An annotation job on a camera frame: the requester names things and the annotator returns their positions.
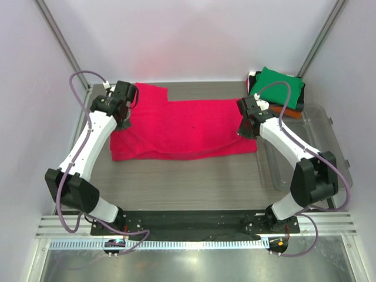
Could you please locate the aluminium rail profile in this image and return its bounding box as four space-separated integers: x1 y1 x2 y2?
35 212 357 239

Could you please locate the red t shirt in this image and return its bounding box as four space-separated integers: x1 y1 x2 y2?
110 83 257 161

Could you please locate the green folded t shirt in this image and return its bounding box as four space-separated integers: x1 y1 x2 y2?
249 66 306 112

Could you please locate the right aluminium frame post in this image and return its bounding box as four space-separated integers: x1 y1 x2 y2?
297 0 348 77

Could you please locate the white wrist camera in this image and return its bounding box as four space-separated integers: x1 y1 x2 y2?
102 81 115 92
253 93 270 110

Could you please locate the aluminium frame post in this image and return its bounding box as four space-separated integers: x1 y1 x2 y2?
297 0 348 77
33 0 92 94

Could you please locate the left aluminium frame post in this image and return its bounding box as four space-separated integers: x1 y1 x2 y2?
33 0 92 94

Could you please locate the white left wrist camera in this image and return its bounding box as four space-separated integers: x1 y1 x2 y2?
102 81 115 92

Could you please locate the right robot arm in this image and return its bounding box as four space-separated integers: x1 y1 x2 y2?
237 96 338 232

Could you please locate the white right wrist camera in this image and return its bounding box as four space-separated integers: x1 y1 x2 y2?
253 93 270 110

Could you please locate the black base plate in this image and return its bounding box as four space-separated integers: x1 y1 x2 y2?
90 209 300 241

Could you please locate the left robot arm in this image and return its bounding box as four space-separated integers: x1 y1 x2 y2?
45 80 139 234

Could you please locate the clear plastic bin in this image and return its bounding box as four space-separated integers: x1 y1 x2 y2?
258 102 353 194

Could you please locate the white slotted cable duct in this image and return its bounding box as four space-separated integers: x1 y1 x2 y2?
49 238 270 251

